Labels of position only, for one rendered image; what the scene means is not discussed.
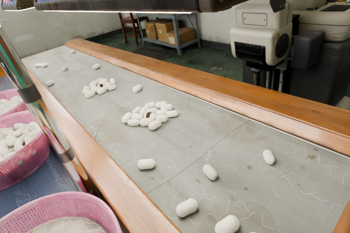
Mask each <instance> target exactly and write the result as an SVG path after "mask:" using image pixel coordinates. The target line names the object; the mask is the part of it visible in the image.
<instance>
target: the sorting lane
mask: <svg viewBox="0 0 350 233"><path fill-rule="evenodd" d="M72 50H74V49H72V48H69V47H67V46H62V47H58V48H55V49H52V50H48V51H45V52H43V53H40V54H36V55H33V56H30V57H27V58H23V59H21V61H22V62H23V63H24V65H25V66H26V67H27V68H28V69H29V70H30V71H31V72H32V73H33V74H34V75H35V76H36V77H37V78H38V79H39V80H40V82H41V83H42V84H43V85H44V86H45V87H46V88H47V89H48V90H49V91H50V92H51V93H52V94H53V95H54V96H55V97H56V99H57V100H58V101H59V102H60V103H61V104H62V105H63V106H64V107H65V108H66V109H67V110H68V111H69V112H70V113H71V114H72V116H73V117H74V118H75V119H76V120H77V121H78V122H79V123H80V124H81V125H82V126H83V127H84V128H85V129H86V130H87V132H88V133H89V134H90V135H91V136H92V137H93V138H94V139H95V140H96V141H97V142H98V143H99V144H100V145H101V146H102V147H103V148H104V150H105V151H106V152H107V153H108V154H109V155H110V156H111V157H112V158H113V159H114V160H115V161H116V162H117V163H118V164H119V166H120V167H121V168H122V169H123V170H124V171H125V172H126V173H127V174H128V175H129V176H130V177H131V178H132V179H133V180H134V181H135V183H136V184H137V185H138V186H139V187H140V188H141V189H142V190H143V191H144V192H145V193H146V194H147V195H148V196H149V197H150V198H151V200H152V201H153V202H154V203H155V204H156V205H157V206H158V207H159V208H160V209H161V210H162V211H163V212H164V213H165V214H166V215H167V217H168V218H169V219H170V220H171V221H172V222H173V223H174V224H175V225H176V226H177V227H178V228H179V229H180V230H181V231H182V232H183V233H216V232H215V226H216V224H217V223H218V222H219V221H221V220H223V219H224V218H226V217H227V216H228V215H234V216H236V217H237V218H238V220H239V222H240V227H239V229H238V230H237V231H236V232H234V233H250V232H256V233H332V232H333V230H334V228H335V226H336V224H337V222H338V220H339V218H340V216H341V214H342V212H343V210H344V208H345V206H346V205H347V203H348V201H349V200H350V158H349V157H347V156H344V155H342V154H339V153H337V152H334V151H332V150H329V149H327V148H324V147H321V146H318V145H316V144H313V143H311V142H308V141H306V140H303V139H301V138H298V137H296V136H293V135H291V134H288V133H286V132H283V131H280V130H278V129H276V128H273V127H271V126H268V125H265V124H262V123H260V122H257V121H255V120H252V119H250V118H247V117H245V116H242V115H240V114H237V113H235V112H232V111H230V110H227V109H225V108H222V107H219V106H216V105H214V104H212V103H209V102H206V101H204V100H201V99H199V98H196V97H194V96H191V95H189V94H186V93H184V92H181V91H179V90H176V89H174V88H171V87H169V86H166V85H163V84H160V83H158V82H155V81H153V80H150V79H148V78H145V77H143V76H140V75H138V74H135V73H133V72H130V71H128V70H125V69H123V68H120V67H117V66H115V65H113V64H110V63H107V62H104V61H102V60H99V59H97V58H94V57H92V56H89V55H87V54H84V53H82V52H79V51H77V50H75V53H73V54H71V53H70V51H72ZM38 63H40V64H43V63H47V64H48V66H47V67H44V68H42V67H37V68H36V67H35V64H38ZM97 63H98V64H99V65H100V67H99V68H98V69H96V70H94V69H93V68H92V66H93V65H95V64H97ZM64 66H67V67H68V69H67V70H66V71H63V70H62V67H64ZM100 78H104V79H107V80H108V82H110V79H115V85H116V89H113V90H108V89H107V91H106V92H104V93H103V94H101V95H100V94H98V93H95V95H94V96H92V97H91V98H86V97H85V94H83V92H82V91H83V90H84V89H83V88H84V86H89V87H90V83H91V82H92V81H96V80H97V79H100ZM50 80H53V81H54V84H53V85H51V86H46V82H48V81H50ZM138 84H140V85H142V89H141V90H140V91H139V92H137V93H135V92H134V91H133V87H135V86H137V85H138ZM161 101H166V102H167V104H172V105H173V110H176V111H177V112H178V116H177V117H172V118H169V117H168V120H167V122H162V124H161V126H160V127H158V128H157V129H155V130H150V129H149V127H148V126H141V125H140V124H139V125H138V126H129V125H128V123H126V124H124V123H123V122H122V117H123V116H124V115H125V114H126V113H128V112H130V113H132V111H133V110H134V109H135V108H136V107H141V108H143V107H144V106H145V104H146V103H149V102H154V103H157V102H161ZM173 110H172V111H173ZM265 150H270V151H271V152H272V153H273V156H274V158H275V163H274V164H271V165H270V164H267V163H266V161H265V159H264V156H263V151H265ZM141 159H153V160H154V161H155V166H154V168H153V169H145V170H141V169H139V168H138V166H137V163H138V161H139V160H141ZM206 164H209V165H211V166H212V167H213V168H214V169H215V170H216V171H217V174H218V176H217V178H216V179H215V180H211V179H209V178H208V177H207V176H206V175H205V174H204V172H203V166H204V165H206ZM188 199H194V200H196V201H197V204H198V208H197V210H196V211H195V212H193V213H191V214H189V215H187V216H186V217H179V216H178V215H177V213H176V207H177V206H178V204H180V203H182V202H184V201H186V200H188Z"/></svg>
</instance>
